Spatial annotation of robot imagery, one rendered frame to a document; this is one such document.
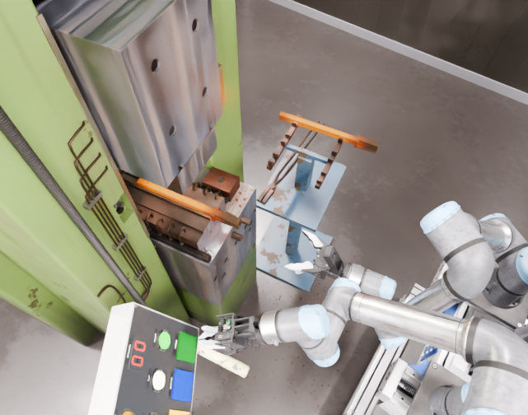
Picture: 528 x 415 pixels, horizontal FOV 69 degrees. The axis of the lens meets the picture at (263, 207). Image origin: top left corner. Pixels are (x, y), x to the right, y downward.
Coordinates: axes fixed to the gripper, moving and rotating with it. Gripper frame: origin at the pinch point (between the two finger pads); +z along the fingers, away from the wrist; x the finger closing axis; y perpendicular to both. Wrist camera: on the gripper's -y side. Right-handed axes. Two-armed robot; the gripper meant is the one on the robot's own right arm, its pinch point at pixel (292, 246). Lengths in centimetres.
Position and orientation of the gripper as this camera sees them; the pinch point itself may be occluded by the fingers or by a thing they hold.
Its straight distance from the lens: 131.7
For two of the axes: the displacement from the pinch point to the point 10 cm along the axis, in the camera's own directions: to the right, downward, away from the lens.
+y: -0.1, 5.4, 8.4
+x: 4.3, -7.6, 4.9
